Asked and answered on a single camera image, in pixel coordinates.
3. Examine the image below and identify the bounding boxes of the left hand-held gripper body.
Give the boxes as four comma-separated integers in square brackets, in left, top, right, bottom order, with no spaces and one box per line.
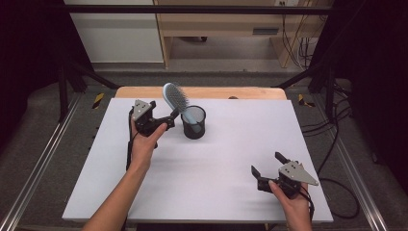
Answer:
[129,98,176,138]

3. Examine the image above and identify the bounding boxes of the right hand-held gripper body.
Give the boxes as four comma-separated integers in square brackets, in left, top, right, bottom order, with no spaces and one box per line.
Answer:
[256,160,320,199]

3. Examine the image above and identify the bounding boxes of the light blue hairbrush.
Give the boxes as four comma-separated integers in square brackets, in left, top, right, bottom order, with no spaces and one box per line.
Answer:
[162,82,203,133]

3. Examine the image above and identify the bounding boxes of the black mesh pen cup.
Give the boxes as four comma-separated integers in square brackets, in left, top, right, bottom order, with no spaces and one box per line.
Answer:
[180,105,207,141]

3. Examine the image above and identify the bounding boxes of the person's left hand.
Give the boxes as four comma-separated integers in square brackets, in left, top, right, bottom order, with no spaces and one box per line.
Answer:
[129,122,168,173]

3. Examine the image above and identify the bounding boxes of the person's right hand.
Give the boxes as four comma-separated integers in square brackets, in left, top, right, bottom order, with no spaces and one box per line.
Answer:
[268,179,314,224]

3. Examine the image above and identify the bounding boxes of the white table cover board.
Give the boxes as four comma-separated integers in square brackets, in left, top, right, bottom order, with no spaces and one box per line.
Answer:
[62,97,335,224]

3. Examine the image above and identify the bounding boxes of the yellow black tape strip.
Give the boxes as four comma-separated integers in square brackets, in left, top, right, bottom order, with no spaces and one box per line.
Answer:
[297,93,316,109]
[91,92,106,110]

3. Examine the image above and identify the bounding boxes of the white cabinet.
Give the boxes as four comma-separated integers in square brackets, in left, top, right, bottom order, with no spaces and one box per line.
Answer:
[64,0,165,64]

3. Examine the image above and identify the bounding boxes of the wooden desk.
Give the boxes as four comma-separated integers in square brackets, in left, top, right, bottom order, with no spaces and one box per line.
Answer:
[153,0,335,69]

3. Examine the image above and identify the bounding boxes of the black curtain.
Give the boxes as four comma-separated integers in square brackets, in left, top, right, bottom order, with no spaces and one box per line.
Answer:
[0,0,94,145]
[311,0,408,193]

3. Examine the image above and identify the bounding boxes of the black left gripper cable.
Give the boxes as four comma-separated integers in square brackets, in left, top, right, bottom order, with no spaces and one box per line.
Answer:
[125,107,135,171]

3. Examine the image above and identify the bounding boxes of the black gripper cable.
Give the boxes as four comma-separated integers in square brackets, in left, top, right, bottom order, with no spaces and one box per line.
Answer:
[125,107,135,171]
[300,177,361,220]

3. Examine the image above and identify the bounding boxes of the black floor cables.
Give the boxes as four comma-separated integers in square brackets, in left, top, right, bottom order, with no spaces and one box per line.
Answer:
[301,80,354,168]

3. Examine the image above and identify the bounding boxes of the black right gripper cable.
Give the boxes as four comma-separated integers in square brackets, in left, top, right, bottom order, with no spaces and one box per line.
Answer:
[300,177,361,220]

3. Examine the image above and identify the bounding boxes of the aluminium floor rail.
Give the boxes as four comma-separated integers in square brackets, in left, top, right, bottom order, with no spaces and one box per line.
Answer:
[0,92,83,231]
[333,138,390,231]

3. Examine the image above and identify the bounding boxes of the black metal frame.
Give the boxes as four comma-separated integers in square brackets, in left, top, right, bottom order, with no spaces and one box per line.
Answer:
[57,3,338,123]

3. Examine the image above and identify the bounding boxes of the black hanging cables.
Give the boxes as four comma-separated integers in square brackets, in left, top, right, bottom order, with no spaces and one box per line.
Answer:
[280,1,321,70]

